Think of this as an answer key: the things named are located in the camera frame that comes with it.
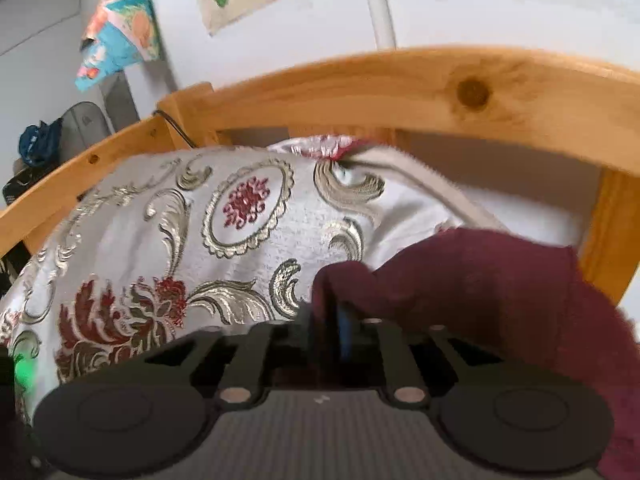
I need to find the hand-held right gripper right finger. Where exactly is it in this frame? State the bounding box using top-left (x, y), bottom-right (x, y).
top-left (336, 302), bottom-right (501, 407)

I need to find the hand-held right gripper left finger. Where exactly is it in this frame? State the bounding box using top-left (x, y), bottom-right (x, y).
top-left (144, 304), bottom-right (315, 407)

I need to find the maroon small garment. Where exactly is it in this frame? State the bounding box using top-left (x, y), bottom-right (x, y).
top-left (311, 227), bottom-right (640, 480)

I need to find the white floral embroidered bedspread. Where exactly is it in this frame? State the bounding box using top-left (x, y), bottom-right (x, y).
top-left (0, 135), bottom-right (466, 426)

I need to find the dark blue cloth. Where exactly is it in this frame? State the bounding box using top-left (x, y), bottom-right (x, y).
top-left (19, 120), bottom-right (64, 167)

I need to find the black cable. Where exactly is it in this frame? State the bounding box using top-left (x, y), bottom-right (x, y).
top-left (159, 109), bottom-right (195, 149)

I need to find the wooden bed frame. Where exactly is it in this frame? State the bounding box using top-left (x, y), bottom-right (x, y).
top-left (0, 46), bottom-right (640, 306)

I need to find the white wall pipe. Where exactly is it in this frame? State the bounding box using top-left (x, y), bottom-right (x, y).
top-left (357, 0), bottom-right (399, 51)

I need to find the teal and orange wall poster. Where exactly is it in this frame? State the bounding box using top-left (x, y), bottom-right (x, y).
top-left (75, 0), bottom-right (162, 92)

